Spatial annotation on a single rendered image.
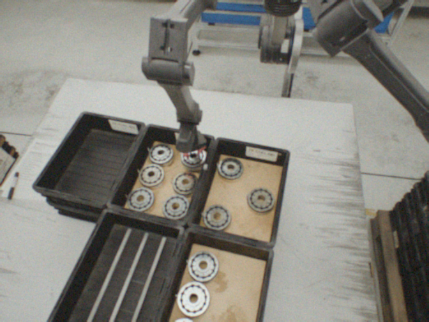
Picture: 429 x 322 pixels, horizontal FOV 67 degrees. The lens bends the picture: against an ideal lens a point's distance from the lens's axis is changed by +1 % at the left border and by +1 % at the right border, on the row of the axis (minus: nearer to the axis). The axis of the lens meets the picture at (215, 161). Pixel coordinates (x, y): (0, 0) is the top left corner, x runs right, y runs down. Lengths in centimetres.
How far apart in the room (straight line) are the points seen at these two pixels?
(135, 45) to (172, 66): 274
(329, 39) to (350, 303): 93
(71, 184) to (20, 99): 193
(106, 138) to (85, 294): 65
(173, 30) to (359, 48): 37
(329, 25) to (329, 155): 97
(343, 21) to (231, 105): 111
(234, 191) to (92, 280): 59
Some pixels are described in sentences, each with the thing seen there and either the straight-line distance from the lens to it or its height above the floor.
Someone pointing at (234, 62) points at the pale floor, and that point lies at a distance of 311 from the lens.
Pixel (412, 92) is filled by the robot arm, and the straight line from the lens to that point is 82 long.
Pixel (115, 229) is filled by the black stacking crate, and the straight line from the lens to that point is 127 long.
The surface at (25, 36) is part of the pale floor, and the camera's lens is 401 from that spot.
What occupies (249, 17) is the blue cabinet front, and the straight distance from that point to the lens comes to 296.
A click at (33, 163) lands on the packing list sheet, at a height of 70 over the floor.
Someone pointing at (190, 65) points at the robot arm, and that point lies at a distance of 72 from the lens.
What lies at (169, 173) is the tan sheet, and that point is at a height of 83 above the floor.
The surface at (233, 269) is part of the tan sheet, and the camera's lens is 115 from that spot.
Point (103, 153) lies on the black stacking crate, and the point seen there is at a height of 83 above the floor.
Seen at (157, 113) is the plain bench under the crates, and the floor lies 70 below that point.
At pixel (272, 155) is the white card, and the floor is 89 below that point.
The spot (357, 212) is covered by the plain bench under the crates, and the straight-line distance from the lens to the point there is 147.
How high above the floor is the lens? 194
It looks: 56 degrees down
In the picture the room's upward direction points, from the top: 3 degrees counter-clockwise
